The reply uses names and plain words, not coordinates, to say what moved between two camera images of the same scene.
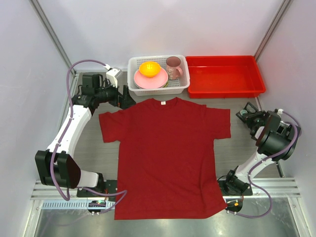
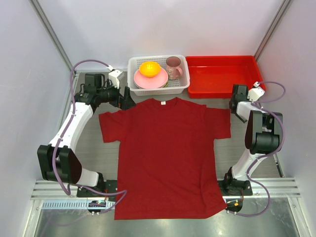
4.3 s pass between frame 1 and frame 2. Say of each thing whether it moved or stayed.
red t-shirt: stayed
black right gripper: moved
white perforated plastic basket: stayed
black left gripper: stayed
